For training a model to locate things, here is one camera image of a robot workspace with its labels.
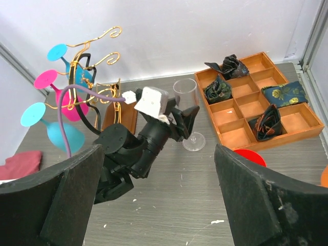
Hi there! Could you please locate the orange wine glass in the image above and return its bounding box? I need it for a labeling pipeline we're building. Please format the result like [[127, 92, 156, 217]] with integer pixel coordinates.
[[320, 166, 328, 188]]

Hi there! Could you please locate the dark green folded napkin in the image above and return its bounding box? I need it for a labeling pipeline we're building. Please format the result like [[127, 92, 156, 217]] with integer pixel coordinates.
[[203, 75, 232, 104]]

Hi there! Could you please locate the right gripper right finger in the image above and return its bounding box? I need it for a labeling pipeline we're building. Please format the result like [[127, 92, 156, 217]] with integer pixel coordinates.
[[214, 144, 327, 245]]

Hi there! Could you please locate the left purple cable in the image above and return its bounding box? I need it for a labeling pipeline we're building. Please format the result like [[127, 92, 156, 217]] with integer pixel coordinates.
[[57, 85, 126, 158]]

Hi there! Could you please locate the clear wine glass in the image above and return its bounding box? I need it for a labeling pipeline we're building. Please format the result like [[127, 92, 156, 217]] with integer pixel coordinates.
[[173, 78, 206, 152]]

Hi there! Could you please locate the gold wire glass rack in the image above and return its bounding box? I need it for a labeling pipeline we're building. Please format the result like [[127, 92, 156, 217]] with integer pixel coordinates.
[[47, 26, 122, 135]]

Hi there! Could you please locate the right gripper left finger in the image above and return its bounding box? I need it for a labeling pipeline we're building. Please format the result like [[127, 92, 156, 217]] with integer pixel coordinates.
[[1, 145, 105, 245]]

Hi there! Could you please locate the wooden compartment tray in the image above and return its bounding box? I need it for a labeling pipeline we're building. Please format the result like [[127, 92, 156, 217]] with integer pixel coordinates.
[[195, 52, 324, 151]]

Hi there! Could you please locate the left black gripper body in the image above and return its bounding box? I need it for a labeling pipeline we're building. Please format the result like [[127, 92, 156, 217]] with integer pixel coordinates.
[[131, 98, 185, 178]]

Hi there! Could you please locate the maroon cloth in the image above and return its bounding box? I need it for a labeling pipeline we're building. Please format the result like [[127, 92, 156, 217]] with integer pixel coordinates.
[[1, 151, 43, 180]]

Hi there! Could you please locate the dark folded napkin rear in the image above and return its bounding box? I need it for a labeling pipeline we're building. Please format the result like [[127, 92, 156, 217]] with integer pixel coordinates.
[[204, 54, 250, 80]]

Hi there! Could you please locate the pink wine glass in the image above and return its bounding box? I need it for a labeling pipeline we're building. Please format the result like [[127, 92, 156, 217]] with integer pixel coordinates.
[[33, 69, 89, 122]]

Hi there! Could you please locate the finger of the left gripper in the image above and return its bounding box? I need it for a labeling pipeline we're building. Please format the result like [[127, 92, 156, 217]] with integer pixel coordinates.
[[179, 106, 200, 140]]

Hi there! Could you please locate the red wine glass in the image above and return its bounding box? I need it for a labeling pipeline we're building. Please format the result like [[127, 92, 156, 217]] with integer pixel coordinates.
[[234, 149, 267, 167]]

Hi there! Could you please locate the front blue wine glass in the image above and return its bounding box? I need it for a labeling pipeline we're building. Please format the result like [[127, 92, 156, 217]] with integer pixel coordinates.
[[20, 102, 85, 154]]

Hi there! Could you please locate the dark orange folded napkin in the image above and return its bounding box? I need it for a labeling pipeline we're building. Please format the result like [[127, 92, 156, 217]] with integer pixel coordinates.
[[247, 105, 286, 141]]

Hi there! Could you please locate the blue floral flat napkin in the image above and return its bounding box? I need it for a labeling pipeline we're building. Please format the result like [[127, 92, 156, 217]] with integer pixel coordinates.
[[261, 81, 309, 108]]

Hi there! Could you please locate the blue wine glass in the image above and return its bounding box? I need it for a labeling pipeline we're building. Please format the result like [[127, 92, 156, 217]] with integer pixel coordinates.
[[47, 44, 92, 88], [20, 102, 85, 154]]

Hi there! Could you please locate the rear blue wine glass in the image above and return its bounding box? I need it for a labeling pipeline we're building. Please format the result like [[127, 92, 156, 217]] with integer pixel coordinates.
[[47, 44, 92, 88]]

